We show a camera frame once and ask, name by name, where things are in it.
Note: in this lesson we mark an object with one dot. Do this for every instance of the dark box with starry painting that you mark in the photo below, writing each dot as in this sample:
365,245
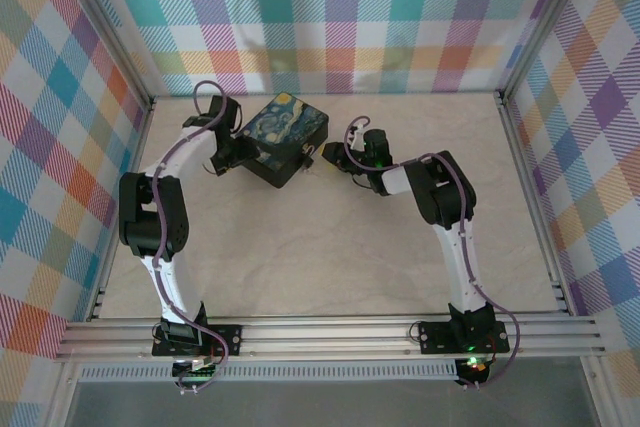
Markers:
280,127

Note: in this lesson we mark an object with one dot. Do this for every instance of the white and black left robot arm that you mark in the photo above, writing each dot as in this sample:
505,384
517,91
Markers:
140,227

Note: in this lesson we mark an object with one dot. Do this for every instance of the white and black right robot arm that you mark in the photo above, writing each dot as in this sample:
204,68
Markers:
445,197

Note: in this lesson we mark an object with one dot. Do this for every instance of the black controller board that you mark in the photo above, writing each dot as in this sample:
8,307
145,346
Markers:
475,366
197,374

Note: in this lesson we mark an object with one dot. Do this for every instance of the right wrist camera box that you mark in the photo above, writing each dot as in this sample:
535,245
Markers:
358,136

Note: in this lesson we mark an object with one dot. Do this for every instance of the aluminium frame post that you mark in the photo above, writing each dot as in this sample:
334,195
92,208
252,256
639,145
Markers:
542,22
109,27

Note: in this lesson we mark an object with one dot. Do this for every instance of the aluminium table side rail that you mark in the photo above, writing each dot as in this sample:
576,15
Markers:
522,157
98,304

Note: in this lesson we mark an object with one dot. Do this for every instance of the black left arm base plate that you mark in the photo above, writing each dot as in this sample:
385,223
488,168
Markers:
220,333

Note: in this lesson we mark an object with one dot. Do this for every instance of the long aluminium base rail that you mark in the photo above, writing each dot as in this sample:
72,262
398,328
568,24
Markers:
325,334

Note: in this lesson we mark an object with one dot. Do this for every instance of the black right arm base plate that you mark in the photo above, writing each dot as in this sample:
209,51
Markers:
435,339

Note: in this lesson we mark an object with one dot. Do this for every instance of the aluminium frame leg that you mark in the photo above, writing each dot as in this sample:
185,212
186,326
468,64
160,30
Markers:
60,397
597,397

